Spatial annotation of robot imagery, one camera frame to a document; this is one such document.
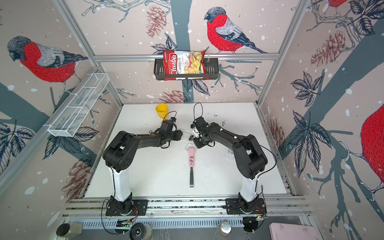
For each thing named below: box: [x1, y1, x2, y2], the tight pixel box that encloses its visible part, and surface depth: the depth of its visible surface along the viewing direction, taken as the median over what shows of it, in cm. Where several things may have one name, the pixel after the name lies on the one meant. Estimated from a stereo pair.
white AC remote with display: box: [181, 131, 192, 141], surface depth 103 cm
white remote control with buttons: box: [225, 145, 236, 161], surface depth 94 cm
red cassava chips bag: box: [163, 49, 210, 81], surface depth 89 cm
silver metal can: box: [218, 219, 232, 238], surface depth 60 cm
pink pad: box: [268, 222, 323, 240], surface depth 67 cm
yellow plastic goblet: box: [155, 103, 170, 124], surface depth 100 cm
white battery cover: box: [185, 142, 197, 151], surface depth 99 cm
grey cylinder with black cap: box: [56, 223, 82, 238], surface depth 63 cm
